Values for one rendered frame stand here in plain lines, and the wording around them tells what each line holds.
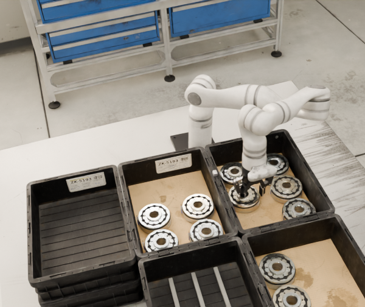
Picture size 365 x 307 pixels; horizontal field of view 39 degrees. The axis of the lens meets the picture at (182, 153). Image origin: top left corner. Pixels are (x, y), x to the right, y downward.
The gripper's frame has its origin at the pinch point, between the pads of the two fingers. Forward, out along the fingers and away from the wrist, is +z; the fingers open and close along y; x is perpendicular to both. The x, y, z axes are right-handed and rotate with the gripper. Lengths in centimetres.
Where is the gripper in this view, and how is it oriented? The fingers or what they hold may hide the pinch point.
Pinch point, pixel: (252, 194)
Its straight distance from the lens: 169.9
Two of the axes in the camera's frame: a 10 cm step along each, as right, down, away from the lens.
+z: 0.7, 7.3, 6.8
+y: -9.5, 2.6, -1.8
